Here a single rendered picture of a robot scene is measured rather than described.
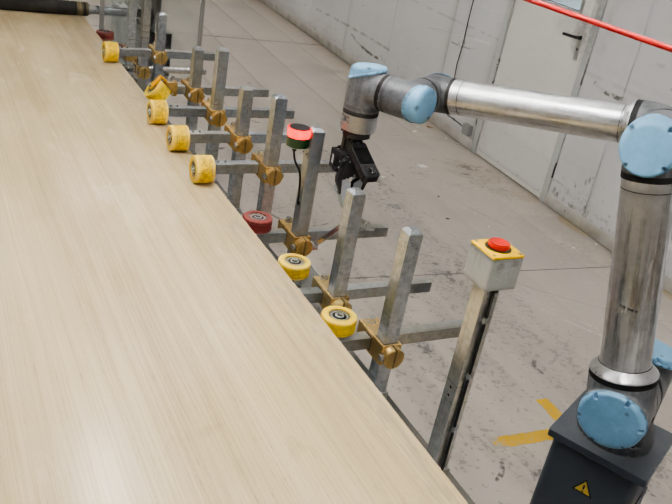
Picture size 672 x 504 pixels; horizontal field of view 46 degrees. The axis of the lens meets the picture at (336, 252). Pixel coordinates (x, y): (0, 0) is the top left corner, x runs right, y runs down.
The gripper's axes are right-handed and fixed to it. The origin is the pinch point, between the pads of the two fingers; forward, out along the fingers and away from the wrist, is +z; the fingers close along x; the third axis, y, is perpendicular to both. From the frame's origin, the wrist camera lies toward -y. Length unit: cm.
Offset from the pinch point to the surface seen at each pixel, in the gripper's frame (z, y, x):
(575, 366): 99, 36, -151
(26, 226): 9, 13, 77
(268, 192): 9.9, 31.9, 8.2
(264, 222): 8.1, 8.8, 18.6
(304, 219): 6.7, 6.9, 8.1
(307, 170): -7.3, 6.8, 9.6
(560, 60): 9, 225, -272
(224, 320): 9, -34, 44
